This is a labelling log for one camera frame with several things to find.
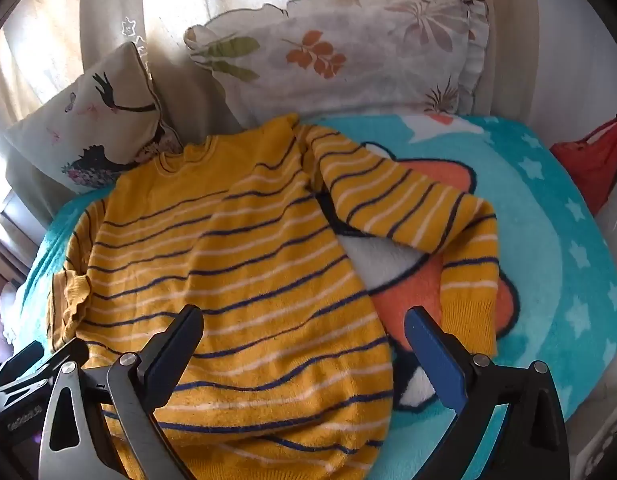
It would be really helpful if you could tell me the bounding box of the white leaf print pillow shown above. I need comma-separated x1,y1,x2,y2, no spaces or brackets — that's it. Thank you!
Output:
183,0,490,126

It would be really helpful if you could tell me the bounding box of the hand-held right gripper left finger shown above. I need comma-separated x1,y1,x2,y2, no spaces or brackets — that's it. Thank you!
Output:
38,304,205,480

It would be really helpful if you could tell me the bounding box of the beige bird print cushion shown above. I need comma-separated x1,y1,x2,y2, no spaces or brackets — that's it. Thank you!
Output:
4,41,184,192

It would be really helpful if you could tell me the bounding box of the teal cartoon printed blanket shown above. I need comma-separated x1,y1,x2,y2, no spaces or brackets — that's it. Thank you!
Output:
13,112,617,480

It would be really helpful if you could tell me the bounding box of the yellow striped sweater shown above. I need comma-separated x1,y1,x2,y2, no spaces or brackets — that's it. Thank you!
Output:
47,114,499,480

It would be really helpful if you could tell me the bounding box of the red bag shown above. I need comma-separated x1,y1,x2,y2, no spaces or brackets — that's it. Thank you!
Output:
549,114,617,217

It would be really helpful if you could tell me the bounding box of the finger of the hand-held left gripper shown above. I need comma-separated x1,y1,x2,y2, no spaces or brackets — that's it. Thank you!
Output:
0,342,90,406
0,341,45,378

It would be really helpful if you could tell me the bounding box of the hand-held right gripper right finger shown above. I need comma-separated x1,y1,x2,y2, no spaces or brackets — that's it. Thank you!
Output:
405,306,570,480

